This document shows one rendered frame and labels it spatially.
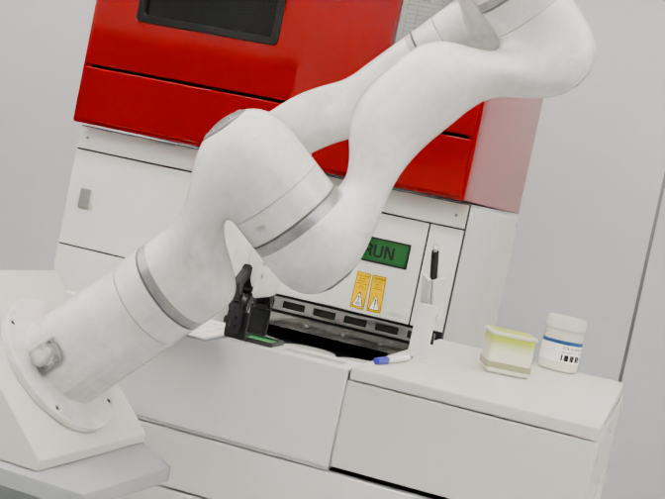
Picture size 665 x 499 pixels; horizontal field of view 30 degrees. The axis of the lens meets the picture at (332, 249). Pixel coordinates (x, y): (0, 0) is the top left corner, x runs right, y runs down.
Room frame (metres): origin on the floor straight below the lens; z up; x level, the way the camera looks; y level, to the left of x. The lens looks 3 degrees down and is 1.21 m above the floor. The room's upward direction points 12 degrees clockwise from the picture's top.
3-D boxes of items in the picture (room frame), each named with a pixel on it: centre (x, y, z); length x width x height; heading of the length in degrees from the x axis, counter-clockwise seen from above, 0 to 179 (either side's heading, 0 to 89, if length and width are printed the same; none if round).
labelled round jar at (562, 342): (2.20, -0.43, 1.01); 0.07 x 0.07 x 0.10
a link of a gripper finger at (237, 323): (1.74, 0.11, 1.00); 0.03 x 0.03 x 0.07; 74
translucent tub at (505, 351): (1.99, -0.31, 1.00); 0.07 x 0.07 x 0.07; 2
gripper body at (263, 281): (1.80, 0.10, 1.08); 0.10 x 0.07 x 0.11; 164
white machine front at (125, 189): (2.43, 0.16, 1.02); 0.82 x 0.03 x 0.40; 74
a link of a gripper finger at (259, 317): (1.85, 0.08, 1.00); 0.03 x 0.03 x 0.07; 74
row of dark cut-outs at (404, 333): (2.37, -0.01, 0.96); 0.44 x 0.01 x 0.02; 74
